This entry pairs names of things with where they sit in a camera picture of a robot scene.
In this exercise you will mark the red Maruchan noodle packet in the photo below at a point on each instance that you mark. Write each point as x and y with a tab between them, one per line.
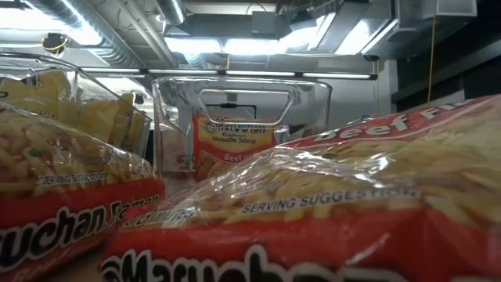
235	137
313	235
58	219

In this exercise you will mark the bright ceiling light panel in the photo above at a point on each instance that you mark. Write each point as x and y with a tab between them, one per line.
195	45

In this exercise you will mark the black round ceiling device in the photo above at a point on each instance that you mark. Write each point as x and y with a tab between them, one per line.
54	41

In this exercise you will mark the rectangular metal air duct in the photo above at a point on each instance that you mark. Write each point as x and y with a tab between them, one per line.
352	35

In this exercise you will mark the round metal duct pipe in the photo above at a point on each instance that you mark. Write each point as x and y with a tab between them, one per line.
172	11

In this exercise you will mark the spiral metal ventilation duct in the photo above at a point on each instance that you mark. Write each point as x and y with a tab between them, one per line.
98	39

